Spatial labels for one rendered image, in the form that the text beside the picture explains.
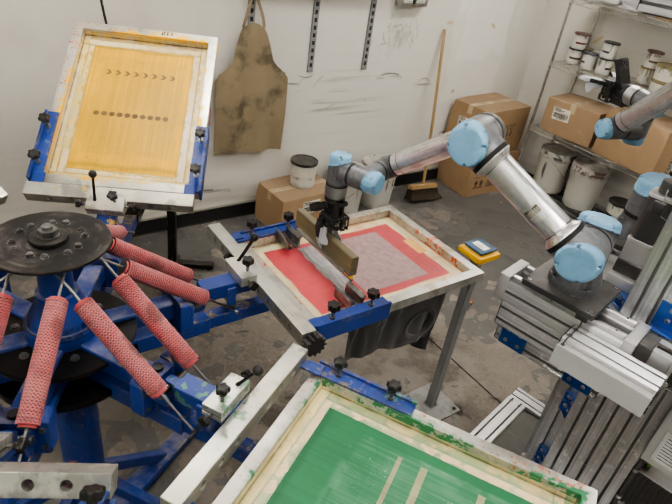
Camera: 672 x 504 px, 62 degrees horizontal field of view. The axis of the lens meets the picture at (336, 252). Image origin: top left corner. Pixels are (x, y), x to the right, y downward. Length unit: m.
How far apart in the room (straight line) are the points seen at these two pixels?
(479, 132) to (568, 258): 0.40
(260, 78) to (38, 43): 1.31
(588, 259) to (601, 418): 0.76
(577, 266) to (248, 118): 2.85
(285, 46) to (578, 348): 2.93
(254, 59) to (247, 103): 0.29
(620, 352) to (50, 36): 3.04
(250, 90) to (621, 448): 2.96
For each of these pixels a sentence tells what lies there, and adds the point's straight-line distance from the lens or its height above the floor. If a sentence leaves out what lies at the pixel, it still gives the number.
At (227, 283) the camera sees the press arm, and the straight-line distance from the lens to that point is 1.85.
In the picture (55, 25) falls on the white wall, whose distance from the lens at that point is 3.51.
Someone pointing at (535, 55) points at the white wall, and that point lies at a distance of 5.83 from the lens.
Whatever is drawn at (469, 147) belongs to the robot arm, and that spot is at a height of 1.63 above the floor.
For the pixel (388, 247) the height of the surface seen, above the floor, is 0.96.
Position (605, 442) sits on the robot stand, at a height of 0.70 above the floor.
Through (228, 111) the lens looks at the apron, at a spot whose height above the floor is 0.85.
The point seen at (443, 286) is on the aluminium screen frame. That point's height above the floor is 0.99.
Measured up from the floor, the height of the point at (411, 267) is 0.96.
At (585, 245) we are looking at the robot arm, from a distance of 1.56.
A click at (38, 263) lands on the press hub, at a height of 1.31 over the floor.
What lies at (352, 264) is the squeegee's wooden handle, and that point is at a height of 1.11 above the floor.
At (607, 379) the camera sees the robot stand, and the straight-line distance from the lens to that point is 1.70.
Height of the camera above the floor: 2.14
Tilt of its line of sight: 32 degrees down
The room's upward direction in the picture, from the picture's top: 9 degrees clockwise
